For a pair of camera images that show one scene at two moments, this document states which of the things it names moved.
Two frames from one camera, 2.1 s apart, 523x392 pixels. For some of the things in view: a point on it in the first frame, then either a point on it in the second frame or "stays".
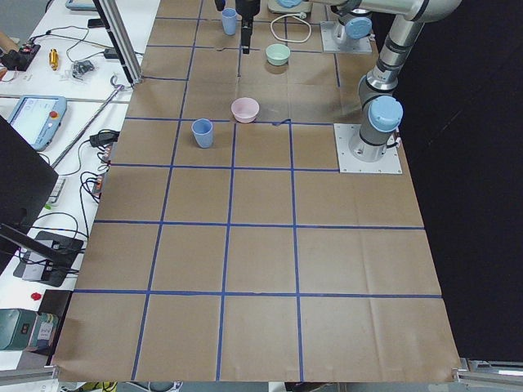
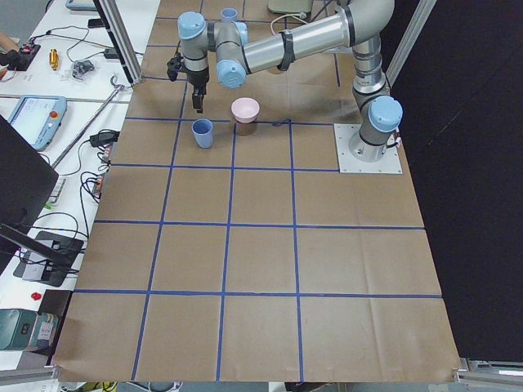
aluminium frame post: [115, 24] stays
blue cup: [229, 20] stays
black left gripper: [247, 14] → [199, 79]
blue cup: [203, 131] stays
